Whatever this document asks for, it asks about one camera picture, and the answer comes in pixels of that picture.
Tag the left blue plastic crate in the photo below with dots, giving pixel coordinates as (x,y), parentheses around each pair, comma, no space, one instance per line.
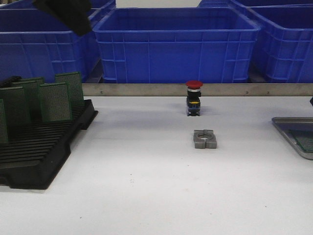
(34,44)

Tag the red emergency stop button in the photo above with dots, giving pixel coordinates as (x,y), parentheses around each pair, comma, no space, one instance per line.
(193,102)

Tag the centre blue plastic crate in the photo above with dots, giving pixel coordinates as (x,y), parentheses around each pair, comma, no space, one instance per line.
(175,45)

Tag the grey metal clamp block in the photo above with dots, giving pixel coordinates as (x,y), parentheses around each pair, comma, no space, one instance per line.
(204,139)

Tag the rear right blue crate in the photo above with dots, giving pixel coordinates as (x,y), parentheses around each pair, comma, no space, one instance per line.
(253,3)

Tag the leftmost edge green circuit board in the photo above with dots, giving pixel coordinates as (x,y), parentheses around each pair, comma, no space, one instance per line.
(3,124)

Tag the rear left blue crate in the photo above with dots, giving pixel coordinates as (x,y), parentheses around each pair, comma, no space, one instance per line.
(27,4)

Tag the right blue plastic crate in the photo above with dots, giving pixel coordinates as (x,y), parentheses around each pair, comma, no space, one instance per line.
(284,49)

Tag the silver metal tray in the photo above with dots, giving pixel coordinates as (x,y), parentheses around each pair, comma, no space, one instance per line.
(285,124)

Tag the blue plastic crate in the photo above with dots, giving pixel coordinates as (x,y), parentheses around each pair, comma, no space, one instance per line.
(284,49)
(34,44)
(175,45)

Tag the left tall green circuit board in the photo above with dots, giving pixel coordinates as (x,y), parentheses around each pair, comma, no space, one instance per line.
(15,105)

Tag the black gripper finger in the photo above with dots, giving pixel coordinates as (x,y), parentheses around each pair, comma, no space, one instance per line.
(72,13)

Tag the black slotted board rack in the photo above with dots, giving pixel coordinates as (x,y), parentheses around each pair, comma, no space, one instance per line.
(35,153)

